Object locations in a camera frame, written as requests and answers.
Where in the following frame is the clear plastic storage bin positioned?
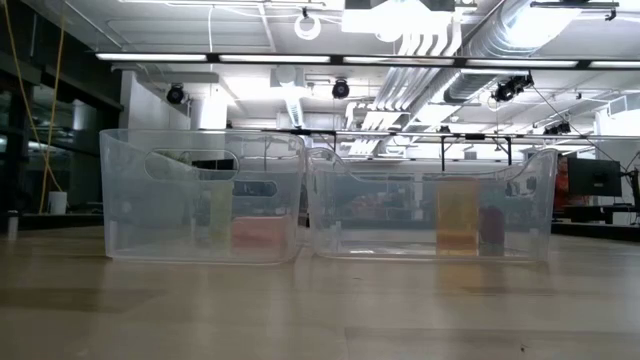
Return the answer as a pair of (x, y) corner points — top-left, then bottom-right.
(98, 128), (307, 266)
(305, 146), (559, 264)

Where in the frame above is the coral orange pill bottle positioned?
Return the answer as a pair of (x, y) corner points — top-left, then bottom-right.
(230, 215), (291, 250)

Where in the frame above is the yellow-green pill bottle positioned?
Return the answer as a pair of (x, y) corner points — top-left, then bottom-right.
(208, 180), (234, 249)

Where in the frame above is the large amber pill bottle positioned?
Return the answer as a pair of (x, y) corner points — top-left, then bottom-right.
(435, 177), (480, 256)

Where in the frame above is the dark red pill bottle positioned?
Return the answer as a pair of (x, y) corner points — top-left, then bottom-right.
(478, 205), (506, 248)

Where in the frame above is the black beam with light strips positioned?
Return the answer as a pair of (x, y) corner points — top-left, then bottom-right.
(93, 50), (640, 72)

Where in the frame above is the black spotlight cluster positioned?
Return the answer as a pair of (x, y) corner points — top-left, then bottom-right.
(492, 73), (535, 104)

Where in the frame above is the person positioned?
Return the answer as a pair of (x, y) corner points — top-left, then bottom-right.
(554, 153), (592, 211)

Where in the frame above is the white cylindrical container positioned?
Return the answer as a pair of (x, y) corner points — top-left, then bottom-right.
(47, 190), (69, 216)

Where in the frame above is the black monitor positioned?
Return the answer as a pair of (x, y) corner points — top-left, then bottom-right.
(567, 157), (623, 198)

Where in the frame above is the white cable coil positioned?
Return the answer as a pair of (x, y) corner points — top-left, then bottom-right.
(293, 13), (323, 42)

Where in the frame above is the black gantry frame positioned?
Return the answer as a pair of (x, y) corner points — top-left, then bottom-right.
(262, 128), (640, 171)

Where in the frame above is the black aluminium table frame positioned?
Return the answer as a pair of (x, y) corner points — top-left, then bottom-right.
(0, 213), (640, 240)

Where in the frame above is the yellow cable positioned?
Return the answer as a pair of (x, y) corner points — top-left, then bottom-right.
(38, 0), (67, 202)
(1, 0), (65, 195)

